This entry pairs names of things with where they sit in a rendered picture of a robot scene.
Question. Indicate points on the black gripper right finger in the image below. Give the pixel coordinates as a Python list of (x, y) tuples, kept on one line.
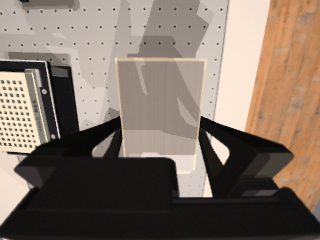
[(250, 156)]

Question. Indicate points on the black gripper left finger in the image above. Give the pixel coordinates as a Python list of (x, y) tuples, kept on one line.
[(83, 142)]

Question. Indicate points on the black rectangular frame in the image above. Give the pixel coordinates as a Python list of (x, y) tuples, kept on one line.
[(54, 88)]

